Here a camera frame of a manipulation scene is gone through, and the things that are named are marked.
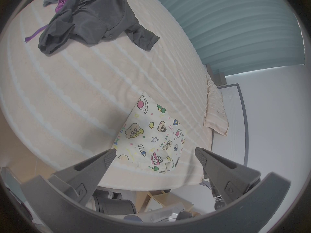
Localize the pale pink striped pillow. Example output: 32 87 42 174
204 78 229 136

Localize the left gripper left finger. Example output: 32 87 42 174
49 148 117 205

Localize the grey bedside table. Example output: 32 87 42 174
206 65 227 86

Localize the white printed pyjama top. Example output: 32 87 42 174
113 91 187 175

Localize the blue-green curtain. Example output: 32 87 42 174
153 0 306 76

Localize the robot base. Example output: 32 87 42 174
85 189 195 224

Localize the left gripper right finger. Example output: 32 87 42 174
194 147 262 205

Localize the black shirt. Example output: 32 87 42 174
38 0 160 56

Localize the bed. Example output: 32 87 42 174
0 0 249 187

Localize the cream bedside table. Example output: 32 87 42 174
136 190 195 214

